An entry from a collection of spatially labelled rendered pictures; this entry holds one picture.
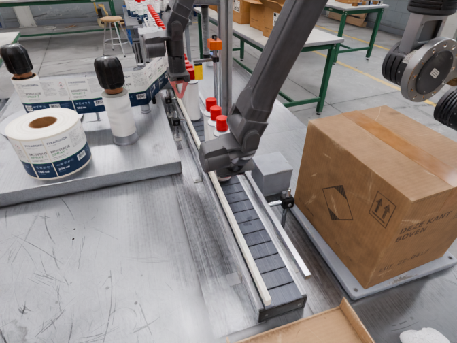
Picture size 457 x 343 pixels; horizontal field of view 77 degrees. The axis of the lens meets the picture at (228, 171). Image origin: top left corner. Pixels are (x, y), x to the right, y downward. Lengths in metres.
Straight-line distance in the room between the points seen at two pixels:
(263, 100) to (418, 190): 0.31
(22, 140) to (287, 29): 0.76
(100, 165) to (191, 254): 0.45
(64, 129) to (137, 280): 0.49
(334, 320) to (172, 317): 0.34
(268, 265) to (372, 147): 0.34
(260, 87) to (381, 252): 0.39
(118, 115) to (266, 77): 0.63
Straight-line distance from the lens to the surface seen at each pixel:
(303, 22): 0.54
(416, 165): 0.65
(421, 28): 1.14
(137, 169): 0.98
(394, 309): 0.77
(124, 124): 1.07
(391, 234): 0.62
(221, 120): 0.78
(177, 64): 1.03
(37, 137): 0.97
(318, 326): 0.69
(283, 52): 0.55
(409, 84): 1.10
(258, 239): 0.73
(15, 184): 1.09
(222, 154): 0.63
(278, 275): 0.68
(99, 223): 0.90
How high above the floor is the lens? 1.45
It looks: 38 degrees down
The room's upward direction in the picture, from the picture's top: straight up
